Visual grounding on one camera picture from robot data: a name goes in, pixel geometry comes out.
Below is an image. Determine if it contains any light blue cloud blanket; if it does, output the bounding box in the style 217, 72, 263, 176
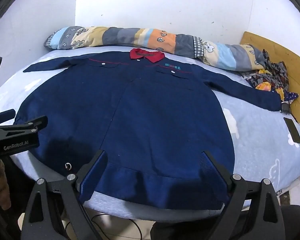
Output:
0, 45, 300, 222

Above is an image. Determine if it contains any person's left hand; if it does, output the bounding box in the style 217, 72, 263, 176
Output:
0, 159, 12, 211

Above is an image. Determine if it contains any colourful patterned cloth pile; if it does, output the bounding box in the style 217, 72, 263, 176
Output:
241, 49, 299, 105

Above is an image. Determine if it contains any navy jacket with red collar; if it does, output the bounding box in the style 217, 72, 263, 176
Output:
15, 48, 289, 210

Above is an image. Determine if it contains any rolled patchwork quilt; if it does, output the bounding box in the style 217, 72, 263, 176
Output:
44, 26, 268, 72

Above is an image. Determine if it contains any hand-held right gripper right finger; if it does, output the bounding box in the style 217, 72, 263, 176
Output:
199, 151, 285, 240

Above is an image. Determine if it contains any black cable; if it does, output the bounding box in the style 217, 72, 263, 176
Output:
90, 212, 143, 240

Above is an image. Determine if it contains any black phone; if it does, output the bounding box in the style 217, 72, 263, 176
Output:
284, 117, 300, 144

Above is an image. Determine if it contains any wooden headboard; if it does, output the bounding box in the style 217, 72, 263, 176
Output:
240, 31, 300, 140

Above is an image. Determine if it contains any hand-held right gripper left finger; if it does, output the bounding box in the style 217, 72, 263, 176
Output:
21, 150, 108, 240

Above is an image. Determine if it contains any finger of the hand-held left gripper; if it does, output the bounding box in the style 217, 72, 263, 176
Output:
0, 109, 16, 128
0, 116, 48, 142

